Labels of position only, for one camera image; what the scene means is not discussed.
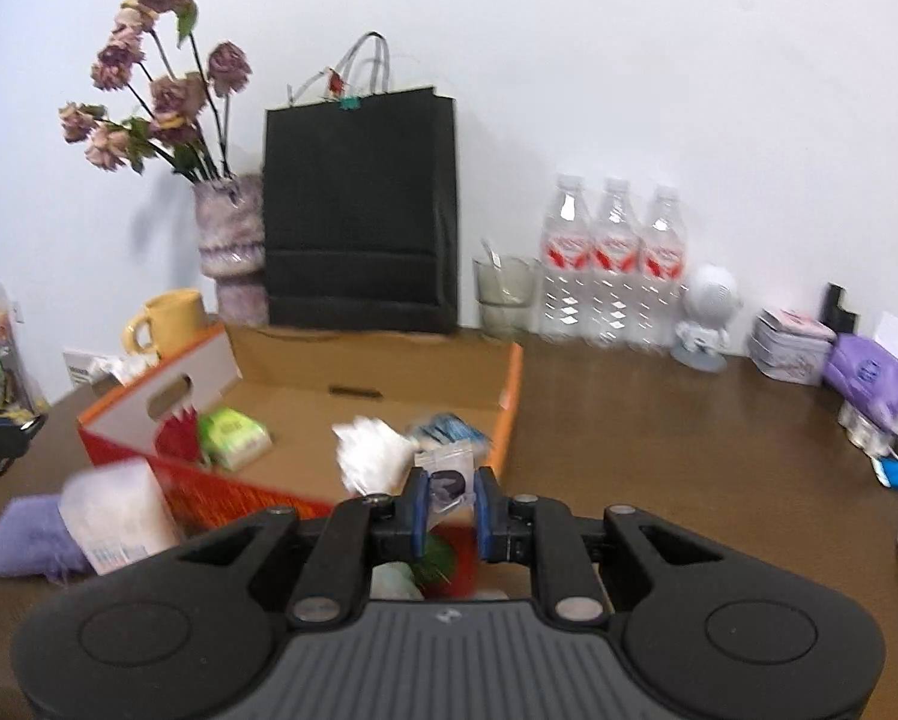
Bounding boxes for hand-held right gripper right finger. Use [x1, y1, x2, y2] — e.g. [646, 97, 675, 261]
[475, 467, 724, 629]

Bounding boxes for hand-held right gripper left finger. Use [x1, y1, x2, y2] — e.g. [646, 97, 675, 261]
[177, 467, 429, 631]

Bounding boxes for small clear zip bag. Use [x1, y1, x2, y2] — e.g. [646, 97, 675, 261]
[414, 444, 480, 535]

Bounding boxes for purple soft pouch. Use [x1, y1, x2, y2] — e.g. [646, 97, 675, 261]
[0, 495, 94, 582]

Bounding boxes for white tissue pack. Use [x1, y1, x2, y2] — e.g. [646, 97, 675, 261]
[59, 460, 184, 577]

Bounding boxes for orange cardboard box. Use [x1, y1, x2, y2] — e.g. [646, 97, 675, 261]
[76, 321, 525, 601]

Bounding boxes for red green packet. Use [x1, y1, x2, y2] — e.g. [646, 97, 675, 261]
[408, 532, 484, 595]

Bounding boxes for crumpled white plastic bag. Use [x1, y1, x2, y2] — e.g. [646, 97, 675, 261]
[333, 416, 420, 500]

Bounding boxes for blue white packet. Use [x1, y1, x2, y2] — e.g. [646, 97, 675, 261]
[406, 412, 491, 458]

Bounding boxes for small white box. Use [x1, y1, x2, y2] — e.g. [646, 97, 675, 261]
[62, 347, 120, 389]

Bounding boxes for crumpled white tissue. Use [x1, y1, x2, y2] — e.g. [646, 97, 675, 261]
[92, 355, 157, 391]

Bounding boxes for red item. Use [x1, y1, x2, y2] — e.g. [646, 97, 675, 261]
[152, 405, 202, 466]

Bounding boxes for clear drinking glass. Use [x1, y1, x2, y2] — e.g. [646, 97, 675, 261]
[473, 255, 544, 342]

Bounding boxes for yellow mug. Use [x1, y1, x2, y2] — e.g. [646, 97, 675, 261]
[122, 289, 211, 359]

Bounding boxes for clear plastic spoon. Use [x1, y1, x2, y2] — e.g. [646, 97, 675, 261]
[481, 238, 521, 301]

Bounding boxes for clear water bottle red label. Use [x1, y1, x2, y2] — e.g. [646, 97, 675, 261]
[636, 186, 692, 352]
[591, 178, 645, 347]
[540, 174, 596, 342]

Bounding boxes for purple white ceramic vase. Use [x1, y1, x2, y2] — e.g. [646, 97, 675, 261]
[194, 174, 270, 327]

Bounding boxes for black paper bag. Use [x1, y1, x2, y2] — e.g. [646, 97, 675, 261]
[261, 31, 461, 336]

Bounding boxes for white astronaut figurine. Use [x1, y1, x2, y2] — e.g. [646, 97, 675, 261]
[670, 262, 741, 374]

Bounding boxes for printed tin box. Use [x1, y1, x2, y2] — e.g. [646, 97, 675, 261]
[747, 307, 836, 387]

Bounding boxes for dried pink flowers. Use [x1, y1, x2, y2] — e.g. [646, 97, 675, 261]
[59, 0, 253, 185]

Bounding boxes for small clear jar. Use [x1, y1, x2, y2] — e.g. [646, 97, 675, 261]
[837, 401, 898, 458]

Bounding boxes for purple tissue pack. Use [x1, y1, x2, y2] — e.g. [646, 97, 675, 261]
[824, 334, 898, 443]

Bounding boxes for black angular object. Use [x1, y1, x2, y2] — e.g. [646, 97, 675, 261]
[824, 283, 860, 332]

